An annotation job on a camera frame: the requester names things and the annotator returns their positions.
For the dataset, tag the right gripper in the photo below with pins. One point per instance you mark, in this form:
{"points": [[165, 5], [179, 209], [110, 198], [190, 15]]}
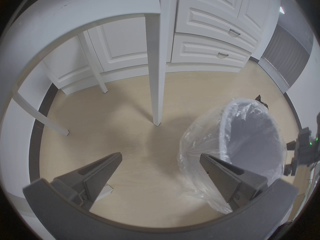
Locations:
{"points": [[306, 149]]}

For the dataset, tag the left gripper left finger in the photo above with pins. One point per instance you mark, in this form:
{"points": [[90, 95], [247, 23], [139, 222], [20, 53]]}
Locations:
{"points": [[95, 179]]}

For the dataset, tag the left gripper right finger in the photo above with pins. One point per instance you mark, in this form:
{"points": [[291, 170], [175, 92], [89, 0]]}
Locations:
{"points": [[230, 181]]}

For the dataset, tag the clear plastic bag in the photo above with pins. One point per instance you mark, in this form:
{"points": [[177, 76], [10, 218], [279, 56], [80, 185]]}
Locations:
{"points": [[197, 144]]}

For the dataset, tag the black plastic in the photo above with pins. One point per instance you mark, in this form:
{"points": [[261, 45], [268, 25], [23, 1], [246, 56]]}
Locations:
{"points": [[262, 102]]}

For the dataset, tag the white trash bin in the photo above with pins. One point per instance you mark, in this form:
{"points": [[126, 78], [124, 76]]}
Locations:
{"points": [[257, 144]]}

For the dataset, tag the grey curtain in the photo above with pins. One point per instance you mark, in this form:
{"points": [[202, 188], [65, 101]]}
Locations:
{"points": [[285, 54]]}

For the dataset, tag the ceiling light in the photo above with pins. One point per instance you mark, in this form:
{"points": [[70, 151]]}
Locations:
{"points": [[282, 10]]}

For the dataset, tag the white wardrobe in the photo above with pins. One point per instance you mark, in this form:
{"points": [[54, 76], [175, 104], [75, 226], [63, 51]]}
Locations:
{"points": [[212, 14]]}

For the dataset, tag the white chair with grey cushions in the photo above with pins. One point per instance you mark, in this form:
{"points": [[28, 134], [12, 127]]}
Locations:
{"points": [[75, 11]]}

